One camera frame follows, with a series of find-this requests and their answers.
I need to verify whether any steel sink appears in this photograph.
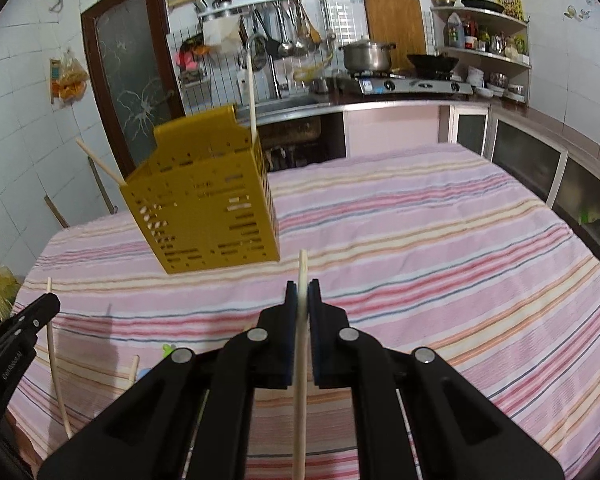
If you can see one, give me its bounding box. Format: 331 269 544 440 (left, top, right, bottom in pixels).
254 94 332 124

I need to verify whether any dark wooden glass door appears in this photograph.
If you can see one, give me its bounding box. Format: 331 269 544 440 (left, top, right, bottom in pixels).
81 0 185 177

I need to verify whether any wooden chopstick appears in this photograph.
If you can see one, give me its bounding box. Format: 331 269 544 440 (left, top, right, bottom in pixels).
291 249 309 480
128 354 140 385
45 276 74 440

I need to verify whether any green frog utensil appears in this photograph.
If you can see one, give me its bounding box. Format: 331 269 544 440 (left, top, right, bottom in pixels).
162 344 176 358

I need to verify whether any chopstick in holder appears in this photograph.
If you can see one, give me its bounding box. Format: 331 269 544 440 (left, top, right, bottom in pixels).
246 47 258 145
76 138 125 186

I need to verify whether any orange hanging bag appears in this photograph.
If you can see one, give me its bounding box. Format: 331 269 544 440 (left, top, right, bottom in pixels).
48 49 90 104

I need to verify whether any gas stove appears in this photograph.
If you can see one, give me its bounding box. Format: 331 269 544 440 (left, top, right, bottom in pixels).
348 76 474 96

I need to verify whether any hanging utensil rack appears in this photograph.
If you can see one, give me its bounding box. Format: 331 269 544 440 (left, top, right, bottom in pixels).
198 0 325 61

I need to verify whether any black wok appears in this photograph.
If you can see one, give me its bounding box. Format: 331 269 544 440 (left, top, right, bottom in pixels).
407 53 460 80

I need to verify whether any rectangular wooden cutting board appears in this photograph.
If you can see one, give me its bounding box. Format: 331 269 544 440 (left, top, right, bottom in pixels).
364 0 427 70

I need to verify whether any yellow perforated utensil holder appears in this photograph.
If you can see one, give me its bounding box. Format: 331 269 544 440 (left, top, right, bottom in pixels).
120 105 279 274

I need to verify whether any wooden stick leaning on wall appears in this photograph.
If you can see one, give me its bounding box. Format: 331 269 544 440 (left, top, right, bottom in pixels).
44 195 69 229

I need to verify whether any pink striped tablecloth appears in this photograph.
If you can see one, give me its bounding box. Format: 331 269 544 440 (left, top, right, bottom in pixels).
10 144 600 477

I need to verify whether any steel cooking pot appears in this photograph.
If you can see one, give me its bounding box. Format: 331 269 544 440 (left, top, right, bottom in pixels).
339 39 396 73

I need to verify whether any wooden chopstick on table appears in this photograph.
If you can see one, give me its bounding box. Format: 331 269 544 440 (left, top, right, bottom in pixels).
128 354 140 385

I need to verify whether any corner shelf with condiments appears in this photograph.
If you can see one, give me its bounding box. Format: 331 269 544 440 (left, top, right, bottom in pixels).
429 0 532 105

